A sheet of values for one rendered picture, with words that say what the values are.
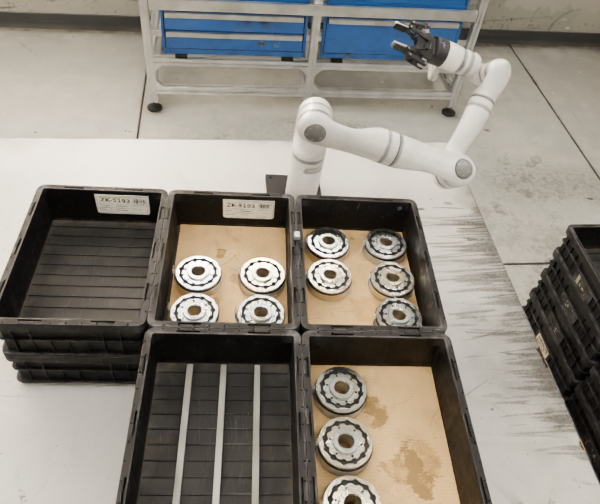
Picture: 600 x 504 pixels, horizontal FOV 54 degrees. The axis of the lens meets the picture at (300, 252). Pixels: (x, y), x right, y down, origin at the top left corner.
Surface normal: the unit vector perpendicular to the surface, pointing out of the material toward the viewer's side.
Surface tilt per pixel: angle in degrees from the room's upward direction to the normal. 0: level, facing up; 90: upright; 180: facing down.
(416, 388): 0
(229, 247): 0
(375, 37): 90
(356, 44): 90
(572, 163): 0
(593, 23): 90
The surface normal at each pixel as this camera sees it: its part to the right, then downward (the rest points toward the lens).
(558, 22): 0.10, 0.73
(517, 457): 0.08, -0.68
